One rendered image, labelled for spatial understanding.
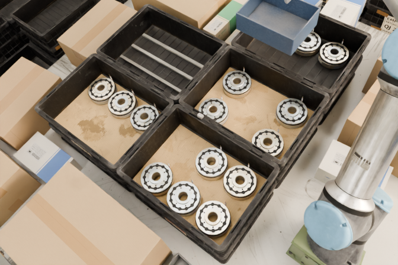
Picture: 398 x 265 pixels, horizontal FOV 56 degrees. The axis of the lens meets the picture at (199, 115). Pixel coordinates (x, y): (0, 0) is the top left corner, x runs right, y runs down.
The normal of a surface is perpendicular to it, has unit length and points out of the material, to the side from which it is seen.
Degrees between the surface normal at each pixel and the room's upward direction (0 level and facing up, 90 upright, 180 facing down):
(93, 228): 0
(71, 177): 0
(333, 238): 58
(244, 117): 0
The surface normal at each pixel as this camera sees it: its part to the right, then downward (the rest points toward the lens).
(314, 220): -0.76, 0.18
